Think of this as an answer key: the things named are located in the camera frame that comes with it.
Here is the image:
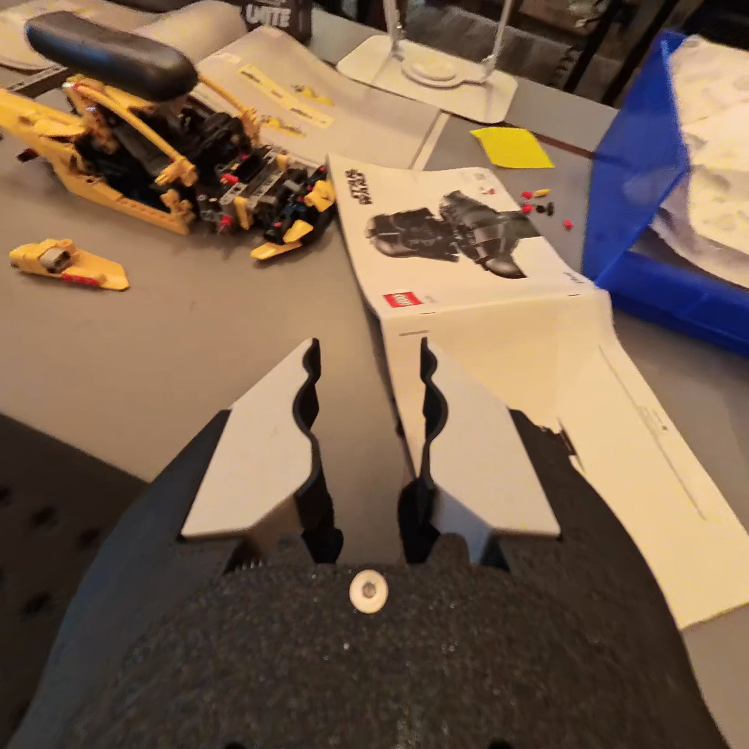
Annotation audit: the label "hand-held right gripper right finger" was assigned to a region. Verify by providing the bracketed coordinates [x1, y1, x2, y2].
[398, 337, 563, 565]

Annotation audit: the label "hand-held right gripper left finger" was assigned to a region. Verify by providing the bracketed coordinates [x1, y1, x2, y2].
[180, 337, 345, 565]

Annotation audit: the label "yellow toy car model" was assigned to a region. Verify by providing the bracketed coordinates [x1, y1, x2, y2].
[0, 76, 339, 261]

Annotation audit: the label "black white instruction booklet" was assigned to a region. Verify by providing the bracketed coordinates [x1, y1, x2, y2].
[325, 152, 599, 323]

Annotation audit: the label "yellow panel subassembly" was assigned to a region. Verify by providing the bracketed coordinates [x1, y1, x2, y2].
[9, 237, 131, 291]

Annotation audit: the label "grey desk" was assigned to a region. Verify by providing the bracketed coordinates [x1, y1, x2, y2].
[0, 0, 749, 749]

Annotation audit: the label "toy car set box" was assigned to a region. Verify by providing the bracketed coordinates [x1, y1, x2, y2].
[237, 0, 315, 46]

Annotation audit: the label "open instruction booklet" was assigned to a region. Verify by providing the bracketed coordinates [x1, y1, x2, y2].
[0, 0, 447, 172]

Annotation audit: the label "small cluster of pins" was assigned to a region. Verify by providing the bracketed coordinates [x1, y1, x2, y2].
[520, 187, 575, 230]

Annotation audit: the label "yellow sticky note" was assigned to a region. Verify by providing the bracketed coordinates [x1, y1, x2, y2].
[470, 126, 556, 170]

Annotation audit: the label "blue plastic bin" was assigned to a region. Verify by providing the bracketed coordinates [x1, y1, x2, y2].
[581, 29, 749, 359]

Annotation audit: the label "white crumpled papers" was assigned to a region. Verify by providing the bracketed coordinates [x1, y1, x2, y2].
[650, 34, 749, 291]

